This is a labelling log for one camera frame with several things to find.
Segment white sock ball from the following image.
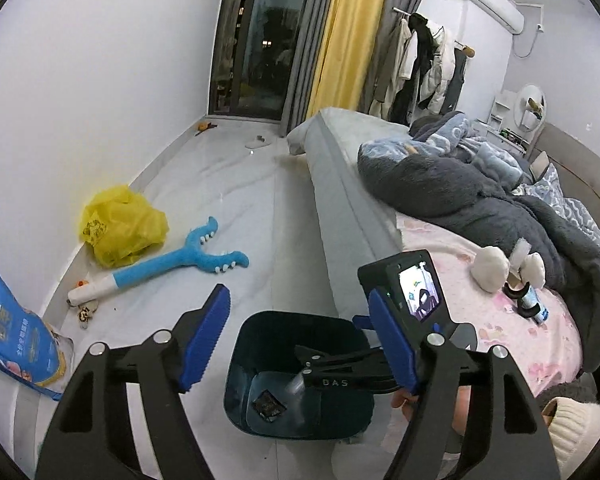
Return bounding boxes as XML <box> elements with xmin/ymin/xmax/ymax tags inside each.
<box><xmin>470</xmin><ymin>246</ymin><xmax>510</xmax><ymax>294</ymax></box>
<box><xmin>519</xmin><ymin>252</ymin><xmax>546</xmax><ymax>289</ymax></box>

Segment black white tissue pack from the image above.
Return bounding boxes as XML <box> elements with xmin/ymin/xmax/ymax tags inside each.
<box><xmin>251</xmin><ymin>389</ymin><xmax>287</xmax><ymax>422</ymax></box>

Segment blue tissue pack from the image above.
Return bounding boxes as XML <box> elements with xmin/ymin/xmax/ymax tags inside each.
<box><xmin>517</xmin><ymin>286</ymin><xmax>548</xmax><ymax>325</ymax></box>

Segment black tape dispenser ring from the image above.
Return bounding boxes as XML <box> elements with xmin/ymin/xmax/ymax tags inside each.
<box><xmin>503</xmin><ymin>282</ymin><xmax>546</xmax><ymax>322</ymax></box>

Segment dark teal trash bin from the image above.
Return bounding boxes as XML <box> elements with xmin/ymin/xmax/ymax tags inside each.
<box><xmin>224</xmin><ymin>311</ymin><xmax>375</xmax><ymax>440</ymax></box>

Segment person's right hand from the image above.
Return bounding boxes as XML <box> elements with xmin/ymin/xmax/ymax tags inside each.
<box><xmin>391</xmin><ymin>386</ymin><xmax>471</xmax><ymax>437</ymax></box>

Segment blue plush slingshot toy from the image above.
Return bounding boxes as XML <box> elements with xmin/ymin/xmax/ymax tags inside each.
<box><xmin>67</xmin><ymin>217</ymin><xmax>250</xmax><ymax>307</ymax></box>

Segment grey mattress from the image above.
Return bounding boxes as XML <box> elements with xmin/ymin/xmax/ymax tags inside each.
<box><xmin>287</xmin><ymin>107</ymin><xmax>408</xmax><ymax>320</ymax></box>

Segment yellow plastic bag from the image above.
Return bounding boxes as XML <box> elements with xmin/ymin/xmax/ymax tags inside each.
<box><xmin>78</xmin><ymin>185</ymin><xmax>170</xmax><ymax>269</ymax></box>

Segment pink cartoon bed sheet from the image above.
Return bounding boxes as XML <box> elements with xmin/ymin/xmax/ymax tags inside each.
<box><xmin>396</xmin><ymin>214</ymin><xmax>582</xmax><ymax>394</ymax></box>

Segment light blue patterned blanket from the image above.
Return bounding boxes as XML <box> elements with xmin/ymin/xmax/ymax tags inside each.
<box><xmin>358</xmin><ymin>112</ymin><xmax>532</xmax><ymax>193</ymax></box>

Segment dark grey fleece blanket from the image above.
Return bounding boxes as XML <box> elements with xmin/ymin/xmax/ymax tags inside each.
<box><xmin>358</xmin><ymin>153</ymin><xmax>600</xmax><ymax>373</ymax></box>

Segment white dressing table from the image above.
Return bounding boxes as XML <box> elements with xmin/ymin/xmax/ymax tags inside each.
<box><xmin>486</xmin><ymin>90</ymin><xmax>529</xmax><ymax>156</ymax></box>

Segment blue snack bag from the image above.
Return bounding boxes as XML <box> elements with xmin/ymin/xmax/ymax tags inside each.
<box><xmin>0</xmin><ymin>275</ymin><xmax>74</xmax><ymax>400</ymax></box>

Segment grey upholstered headboard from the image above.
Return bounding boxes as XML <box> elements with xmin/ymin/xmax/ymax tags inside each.
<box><xmin>526</xmin><ymin>122</ymin><xmax>600</xmax><ymax>228</ymax></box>

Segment hanging clothes on rack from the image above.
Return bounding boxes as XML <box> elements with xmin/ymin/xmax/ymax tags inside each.
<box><xmin>368</xmin><ymin>10</ymin><xmax>475</xmax><ymax>126</ymax></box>

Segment yellow curtain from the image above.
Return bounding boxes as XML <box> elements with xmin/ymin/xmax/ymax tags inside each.
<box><xmin>306</xmin><ymin>0</ymin><xmax>384</xmax><ymax>117</ymax></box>

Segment white air conditioner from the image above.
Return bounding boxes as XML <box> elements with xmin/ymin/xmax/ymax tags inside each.
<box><xmin>467</xmin><ymin>0</ymin><xmax>524</xmax><ymax>35</ymax></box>

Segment dark balcony door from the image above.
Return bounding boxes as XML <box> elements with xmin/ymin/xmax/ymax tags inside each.
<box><xmin>209</xmin><ymin>0</ymin><xmax>306</xmax><ymax>120</ymax></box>

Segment grey curtain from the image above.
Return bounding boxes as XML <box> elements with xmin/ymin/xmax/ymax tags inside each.
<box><xmin>278</xmin><ymin>0</ymin><xmax>330</xmax><ymax>136</ymax></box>

